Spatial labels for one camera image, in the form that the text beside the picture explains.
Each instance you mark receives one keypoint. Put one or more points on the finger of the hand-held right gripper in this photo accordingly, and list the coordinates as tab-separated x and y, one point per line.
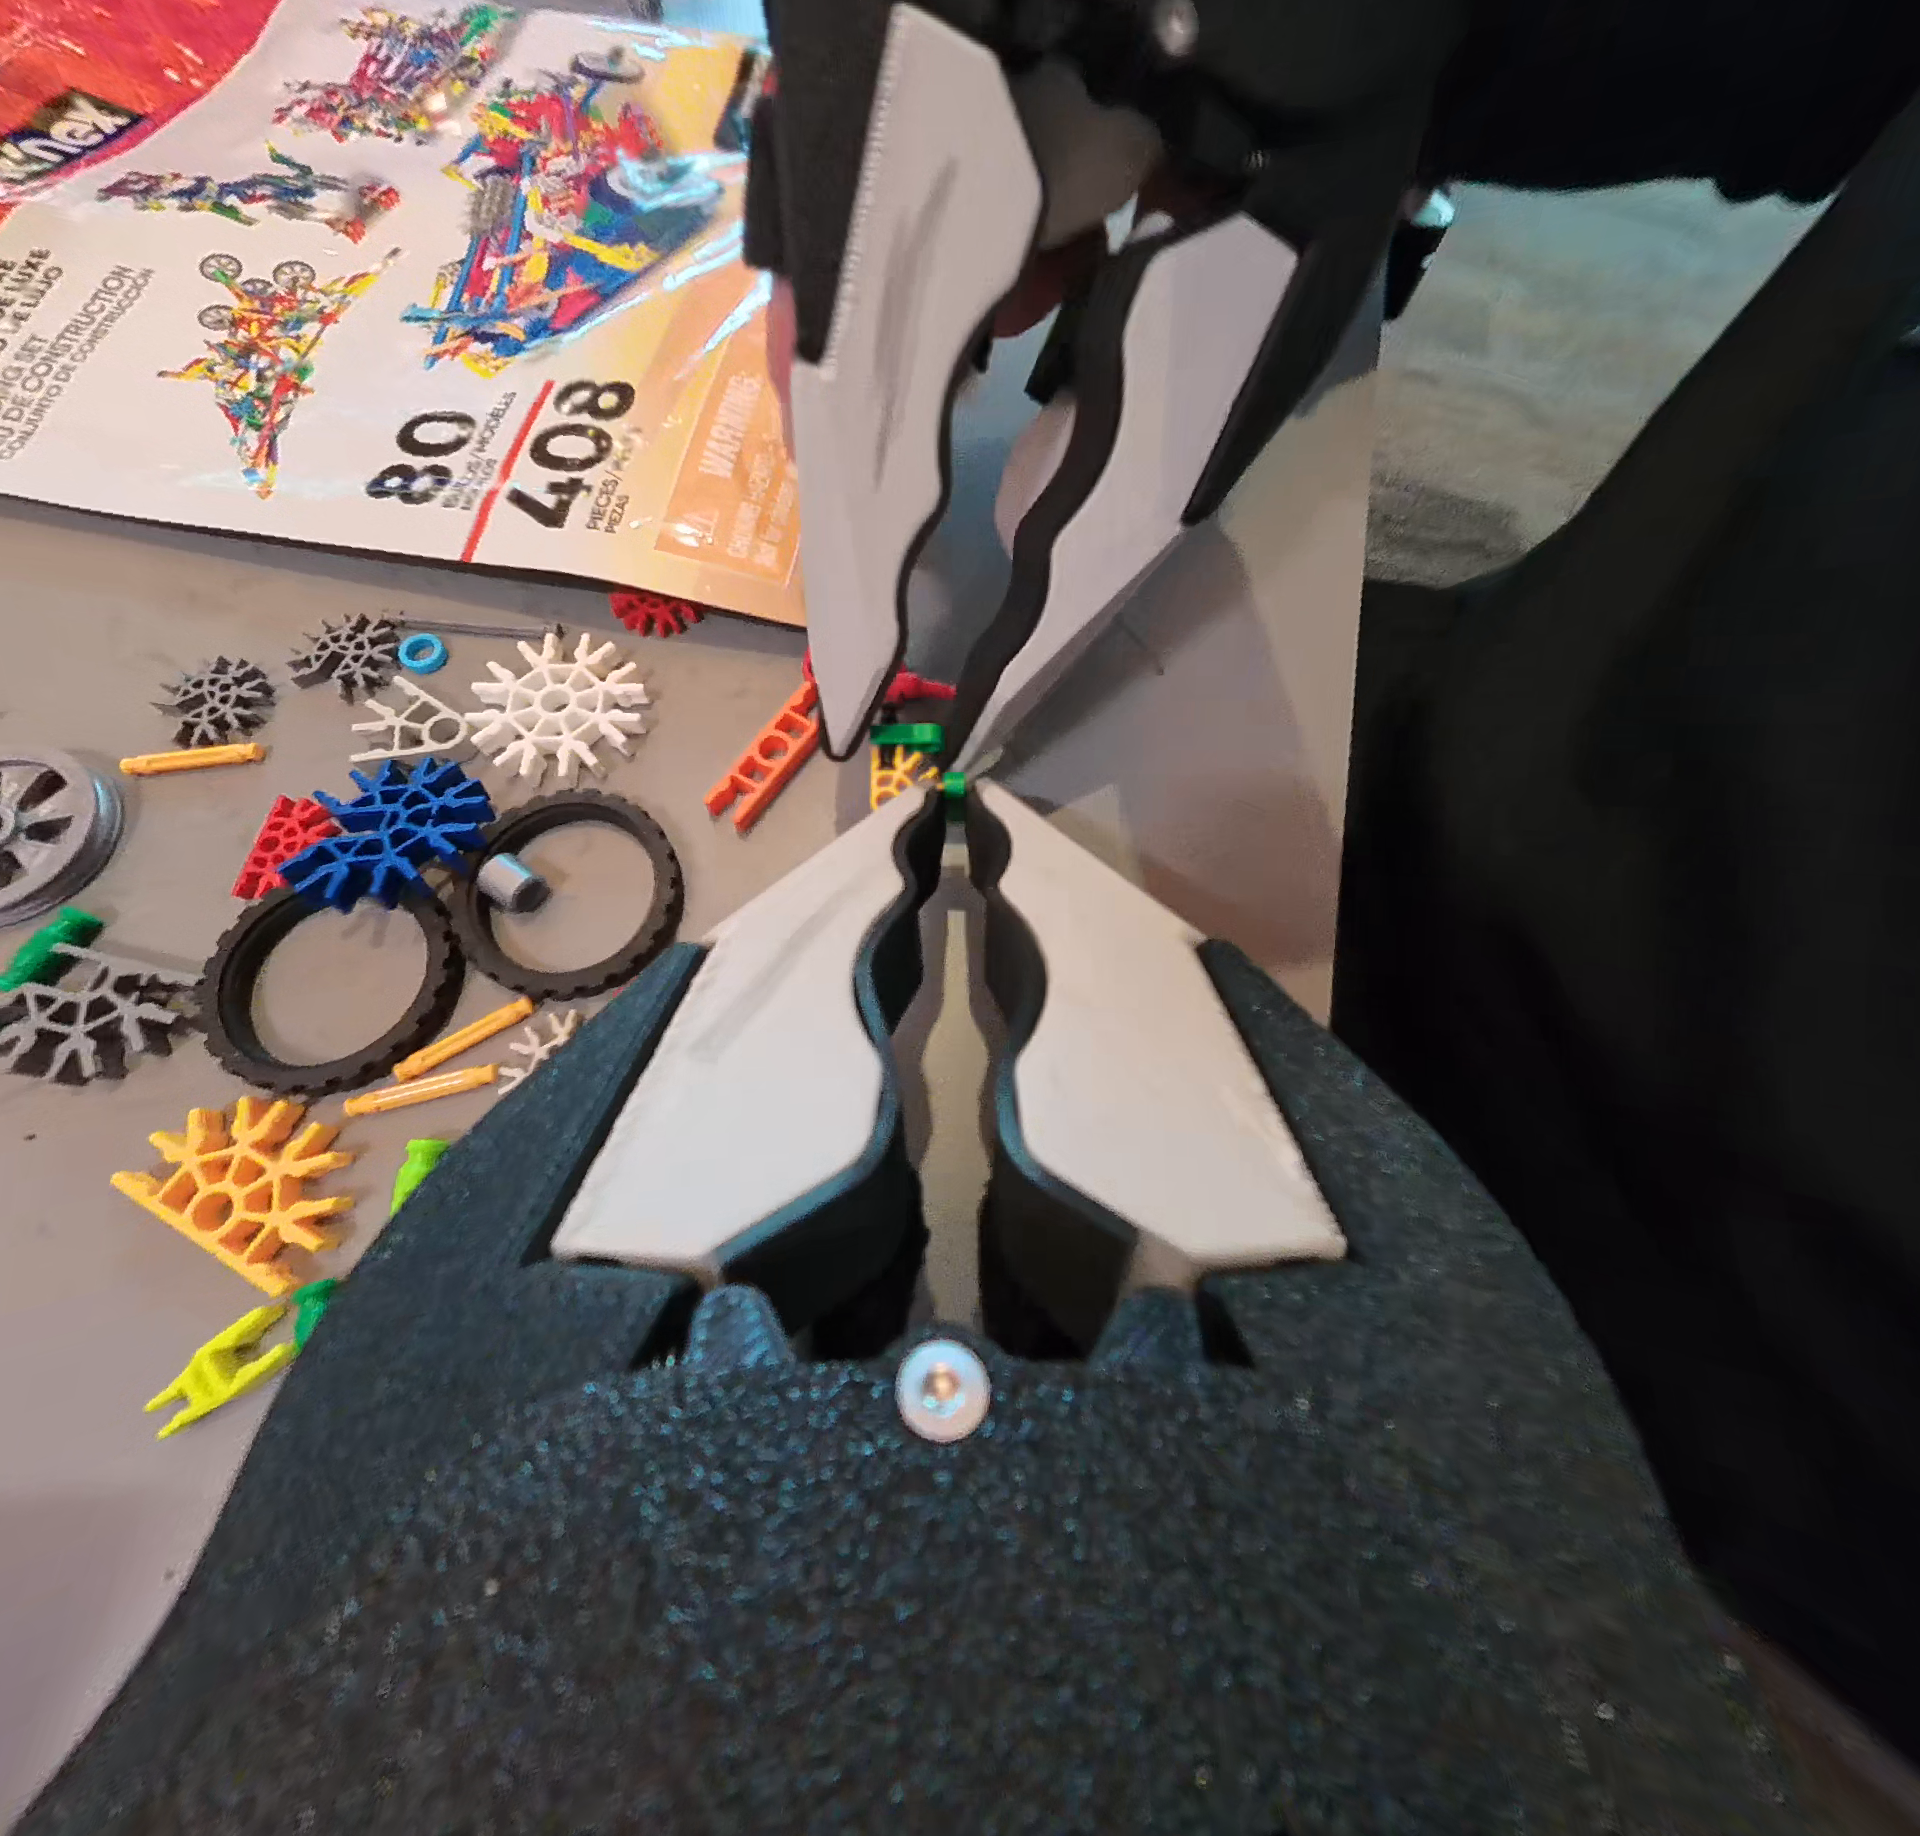
904	362
1159	392

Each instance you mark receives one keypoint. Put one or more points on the white snowflake connector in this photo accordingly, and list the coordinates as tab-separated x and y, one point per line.
560	708

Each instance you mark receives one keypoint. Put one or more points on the dark grey long rod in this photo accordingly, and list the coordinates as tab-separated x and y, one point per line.
477	618

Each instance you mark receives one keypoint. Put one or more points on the yellow toy rod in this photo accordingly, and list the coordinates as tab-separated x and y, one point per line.
194	764
465	1039
420	1089

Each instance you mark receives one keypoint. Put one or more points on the grey wheel hub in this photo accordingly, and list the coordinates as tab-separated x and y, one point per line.
103	817

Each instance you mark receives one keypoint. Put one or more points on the yellow fan connector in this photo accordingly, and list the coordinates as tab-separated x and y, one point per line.
245	1185

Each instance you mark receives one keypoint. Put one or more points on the red short rod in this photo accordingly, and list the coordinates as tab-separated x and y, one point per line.
917	685

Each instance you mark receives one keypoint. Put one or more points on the green clip connector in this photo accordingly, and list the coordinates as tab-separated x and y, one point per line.
907	740

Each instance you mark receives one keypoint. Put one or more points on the orange clip connector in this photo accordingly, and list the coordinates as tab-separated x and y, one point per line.
769	755

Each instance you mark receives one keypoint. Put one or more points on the white fan connector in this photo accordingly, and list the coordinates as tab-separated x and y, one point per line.
413	716

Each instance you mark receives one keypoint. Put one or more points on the lime green rod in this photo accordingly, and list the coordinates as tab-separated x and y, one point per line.
420	1180

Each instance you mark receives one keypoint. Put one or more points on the dark grey snowflake connector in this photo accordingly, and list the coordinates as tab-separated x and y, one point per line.
346	653
223	692

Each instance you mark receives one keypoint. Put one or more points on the pale grey small connector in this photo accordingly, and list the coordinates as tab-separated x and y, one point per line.
541	1042

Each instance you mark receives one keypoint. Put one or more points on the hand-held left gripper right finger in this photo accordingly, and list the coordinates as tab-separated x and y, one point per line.
1159	1114

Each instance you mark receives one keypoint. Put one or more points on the red fan connector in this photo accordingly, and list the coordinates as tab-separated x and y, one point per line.
277	846

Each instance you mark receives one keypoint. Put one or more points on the blue snowflake connector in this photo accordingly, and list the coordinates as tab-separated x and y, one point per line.
420	796
354	862

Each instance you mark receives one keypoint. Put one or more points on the grey fan connector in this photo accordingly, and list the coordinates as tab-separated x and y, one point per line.
89	1009

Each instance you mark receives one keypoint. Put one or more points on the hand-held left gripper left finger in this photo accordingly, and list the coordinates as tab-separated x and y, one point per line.
749	1105

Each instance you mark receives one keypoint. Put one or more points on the black toy tire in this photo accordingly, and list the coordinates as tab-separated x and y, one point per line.
669	887
223	994

